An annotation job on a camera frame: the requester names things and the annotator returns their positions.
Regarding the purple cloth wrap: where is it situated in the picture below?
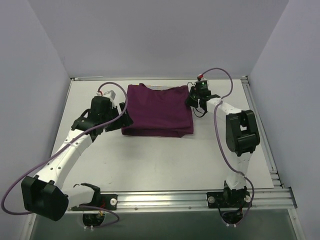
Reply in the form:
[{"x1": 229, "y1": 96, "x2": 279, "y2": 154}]
[{"x1": 121, "y1": 83, "x2": 194, "y2": 138}]

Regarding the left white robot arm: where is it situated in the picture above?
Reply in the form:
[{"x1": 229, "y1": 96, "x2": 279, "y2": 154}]
[{"x1": 21, "y1": 96, "x2": 133, "y2": 221}]

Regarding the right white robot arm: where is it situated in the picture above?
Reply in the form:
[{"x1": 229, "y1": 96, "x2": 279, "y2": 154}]
[{"x1": 185, "y1": 86, "x2": 260, "y2": 207}]

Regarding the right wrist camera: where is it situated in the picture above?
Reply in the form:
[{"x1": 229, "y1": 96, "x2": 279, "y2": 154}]
[{"x1": 195, "y1": 80, "x2": 209, "y2": 95}]

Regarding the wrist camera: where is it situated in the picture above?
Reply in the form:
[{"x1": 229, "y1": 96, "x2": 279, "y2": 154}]
[
  {"x1": 195, "y1": 80, "x2": 209, "y2": 95},
  {"x1": 101, "y1": 90, "x2": 116, "y2": 101}
]

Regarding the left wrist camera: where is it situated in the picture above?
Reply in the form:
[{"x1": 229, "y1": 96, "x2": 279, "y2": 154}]
[{"x1": 101, "y1": 90, "x2": 116, "y2": 101}]

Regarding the back aluminium rail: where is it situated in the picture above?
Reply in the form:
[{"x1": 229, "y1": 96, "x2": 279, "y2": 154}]
[{"x1": 70, "y1": 76, "x2": 103, "y2": 81}]

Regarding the wire mesh instrument tray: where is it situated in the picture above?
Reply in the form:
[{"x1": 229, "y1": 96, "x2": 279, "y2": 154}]
[{"x1": 146, "y1": 85, "x2": 173, "y2": 91}]

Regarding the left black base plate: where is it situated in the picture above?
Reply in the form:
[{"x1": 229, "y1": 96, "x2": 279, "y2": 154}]
[{"x1": 71, "y1": 193, "x2": 118, "y2": 211}]

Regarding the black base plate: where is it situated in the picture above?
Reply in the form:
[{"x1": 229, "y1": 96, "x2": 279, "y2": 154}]
[
  {"x1": 206, "y1": 191, "x2": 251, "y2": 209},
  {"x1": 71, "y1": 193, "x2": 118, "y2": 211}
]

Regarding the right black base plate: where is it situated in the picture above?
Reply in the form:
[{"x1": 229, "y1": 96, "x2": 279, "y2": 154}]
[{"x1": 206, "y1": 191, "x2": 251, "y2": 209}]

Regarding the front aluminium rail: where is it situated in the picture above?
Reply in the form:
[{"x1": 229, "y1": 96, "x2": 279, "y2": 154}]
[{"x1": 28, "y1": 188, "x2": 298, "y2": 215}]

